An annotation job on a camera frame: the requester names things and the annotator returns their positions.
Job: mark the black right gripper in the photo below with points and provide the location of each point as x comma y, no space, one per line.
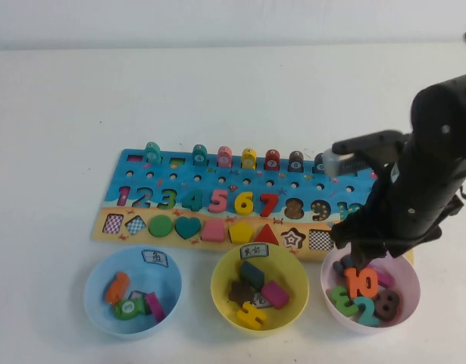
407,204

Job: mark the orange number 10 piece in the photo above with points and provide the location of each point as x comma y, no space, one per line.
361,282

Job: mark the magenta number 1 piece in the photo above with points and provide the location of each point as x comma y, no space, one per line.
385,279

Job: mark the grey number 9 piece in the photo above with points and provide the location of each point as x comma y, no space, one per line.
340,265

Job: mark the pink plastic bowl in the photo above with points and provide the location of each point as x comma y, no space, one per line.
407,288

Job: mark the brown number 8 piece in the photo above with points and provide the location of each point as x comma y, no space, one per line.
388,305

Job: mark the green number 3 piece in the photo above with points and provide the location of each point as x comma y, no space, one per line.
340,299

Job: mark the teal number 2 piece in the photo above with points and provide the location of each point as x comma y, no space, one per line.
366,312

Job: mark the magenta square piece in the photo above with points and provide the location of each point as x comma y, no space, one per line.
275,294

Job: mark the red triangle piece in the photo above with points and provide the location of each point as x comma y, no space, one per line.
266,235

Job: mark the grey blue fish piece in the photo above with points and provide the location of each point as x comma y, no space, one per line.
319,163

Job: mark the red number 7 piece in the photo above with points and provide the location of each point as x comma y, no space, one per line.
269,203

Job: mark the dark grey rectangle piece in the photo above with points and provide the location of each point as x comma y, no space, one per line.
252,273

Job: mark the brown fish piece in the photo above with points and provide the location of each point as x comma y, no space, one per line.
296,162

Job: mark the yellow pentagon piece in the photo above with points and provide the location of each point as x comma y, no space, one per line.
241,233

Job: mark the yellow math sign piece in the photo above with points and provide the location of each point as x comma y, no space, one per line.
249,314

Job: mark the yellow number 6 piece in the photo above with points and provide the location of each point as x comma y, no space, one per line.
243,206

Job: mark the red fish piece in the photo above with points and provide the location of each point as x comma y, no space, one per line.
272,160

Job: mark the yellow fish piece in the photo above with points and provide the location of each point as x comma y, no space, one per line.
249,159

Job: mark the yellow plastic bowl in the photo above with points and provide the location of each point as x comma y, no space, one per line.
225,314

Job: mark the pink trapezoid piece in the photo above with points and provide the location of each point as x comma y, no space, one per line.
213,231

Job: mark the pink number 5 piece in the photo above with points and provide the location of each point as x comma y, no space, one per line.
218,201

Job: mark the pink fish piece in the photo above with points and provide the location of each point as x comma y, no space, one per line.
224,157

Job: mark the teal number 4 piece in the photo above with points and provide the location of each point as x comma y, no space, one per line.
194,201

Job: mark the teal heart piece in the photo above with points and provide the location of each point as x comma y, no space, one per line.
188,227

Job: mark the teal fish piece numbered 4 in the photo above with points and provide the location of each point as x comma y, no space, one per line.
199,155

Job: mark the green circle piece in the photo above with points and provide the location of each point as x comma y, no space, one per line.
160,225

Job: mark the teal fish piece numbered 2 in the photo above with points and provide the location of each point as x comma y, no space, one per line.
153,153

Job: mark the green fish piece numbered 3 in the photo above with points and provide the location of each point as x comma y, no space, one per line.
128,308

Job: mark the orange fish piece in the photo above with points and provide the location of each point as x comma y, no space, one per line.
117,287

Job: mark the colourful wooden puzzle board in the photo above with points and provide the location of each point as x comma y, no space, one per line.
115,206

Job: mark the light blue plastic bowl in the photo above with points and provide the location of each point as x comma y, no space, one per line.
100,314

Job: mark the paper label marked 其它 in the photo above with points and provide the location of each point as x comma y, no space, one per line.
254,251
261,301

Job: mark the paper label marked 鱼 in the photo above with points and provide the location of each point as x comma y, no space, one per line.
155,258
137,294

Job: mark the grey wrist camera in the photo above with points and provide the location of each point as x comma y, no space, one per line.
340,162

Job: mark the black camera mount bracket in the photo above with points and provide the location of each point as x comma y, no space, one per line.
369,141

